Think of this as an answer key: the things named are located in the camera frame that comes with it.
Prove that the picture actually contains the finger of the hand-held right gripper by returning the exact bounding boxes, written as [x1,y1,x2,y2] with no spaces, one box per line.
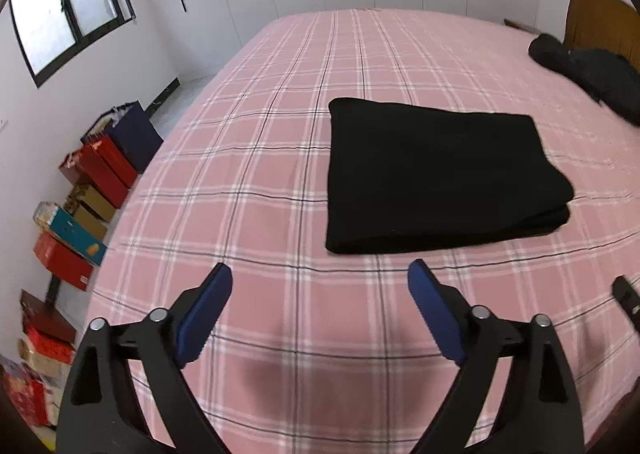
[612,275,640,330]

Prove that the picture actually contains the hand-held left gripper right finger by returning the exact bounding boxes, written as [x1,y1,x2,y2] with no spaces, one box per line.
[407,259,586,454]

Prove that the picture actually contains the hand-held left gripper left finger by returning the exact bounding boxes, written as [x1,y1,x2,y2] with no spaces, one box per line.
[56,263,234,454]

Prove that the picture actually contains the black pants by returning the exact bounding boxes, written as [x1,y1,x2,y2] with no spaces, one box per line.
[325,97,575,255]

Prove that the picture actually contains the pink plaid bed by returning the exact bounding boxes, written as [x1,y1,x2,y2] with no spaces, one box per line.
[90,9,640,454]

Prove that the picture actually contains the teal gift box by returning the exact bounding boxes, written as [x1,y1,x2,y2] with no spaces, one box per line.
[34,201,108,266]

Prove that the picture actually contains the red gift box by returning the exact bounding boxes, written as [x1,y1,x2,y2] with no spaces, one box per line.
[34,233,95,291]

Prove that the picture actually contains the dark red flat box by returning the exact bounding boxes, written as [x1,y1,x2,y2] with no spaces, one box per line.
[20,289,78,342]

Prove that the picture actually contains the red gift bag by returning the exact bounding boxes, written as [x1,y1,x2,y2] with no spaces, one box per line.
[80,134,138,187]
[59,149,130,209]

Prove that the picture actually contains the beige box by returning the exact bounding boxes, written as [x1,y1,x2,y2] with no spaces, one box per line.
[19,339,71,380]

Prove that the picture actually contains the navy gift bag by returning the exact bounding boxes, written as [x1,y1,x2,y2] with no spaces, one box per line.
[102,100,165,174]

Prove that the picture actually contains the dark clothing pile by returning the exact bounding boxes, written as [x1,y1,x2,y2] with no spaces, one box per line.
[528,33,640,127]

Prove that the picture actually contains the wooden headboard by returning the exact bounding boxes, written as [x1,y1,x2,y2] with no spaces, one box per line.
[564,0,640,65]

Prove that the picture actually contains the black framed window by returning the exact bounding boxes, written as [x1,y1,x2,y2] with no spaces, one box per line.
[7,0,137,89]

